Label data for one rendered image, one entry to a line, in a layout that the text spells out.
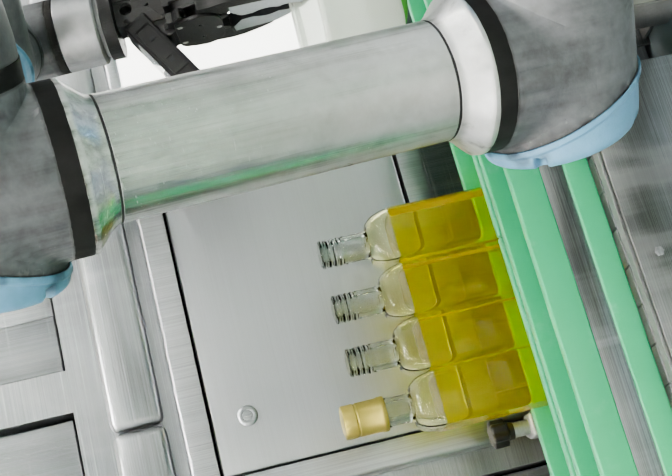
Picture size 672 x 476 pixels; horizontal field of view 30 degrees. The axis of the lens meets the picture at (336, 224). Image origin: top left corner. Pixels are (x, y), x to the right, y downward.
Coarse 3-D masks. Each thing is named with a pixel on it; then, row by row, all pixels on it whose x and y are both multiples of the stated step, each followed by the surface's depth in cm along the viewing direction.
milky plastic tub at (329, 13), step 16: (304, 0) 124; (320, 0) 107; (336, 0) 108; (352, 0) 108; (368, 0) 109; (384, 0) 109; (400, 0) 109; (304, 16) 124; (320, 16) 124; (336, 16) 108; (352, 16) 108; (368, 16) 108; (384, 16) 109; (400, 16) 109; (304, 32) 123; (320, 32) 123; (336, 32) 108; (352, 32) 108
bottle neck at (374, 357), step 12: (360, 348) 126; (372, 348) 125; (384, 348) 125; (348, 360) 125; (360, 360) 125; (372, 360) 125; (384, 360) 125; (396, 360) 125; (348, 372) 127; (360, 372) 125
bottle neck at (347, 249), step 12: (324, 240) 129; (336, 240) 129; (348, 240) 129; (360, 240) 129; (324, 252) 128; (336, 252) 128; (348, 252) 128; (360, 252) 129; (324, 264) 128; (336, 264) 129
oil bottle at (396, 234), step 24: (456, 192) 130; (480, 192) 130; (384, 216) 128; (408, 216) 128; (432, 216) 129; (456, 216) 129; (480, 216) 129; (384, 240) 128; (408, 240) 127; (432, 240) 128; (456, 240) 128; (480, 240) 129; (384, 264) 129
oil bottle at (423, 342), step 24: (432, 312) 126; (456, 312) 126; (480, 312) 126; (504, 312) 126; (408, 336) 125; (432, 336) 125; (456, 336) 125; (480, 336) 125; (504, 336) 125; (408, 360) 124; (432, 360) 124; (456, 360) 124
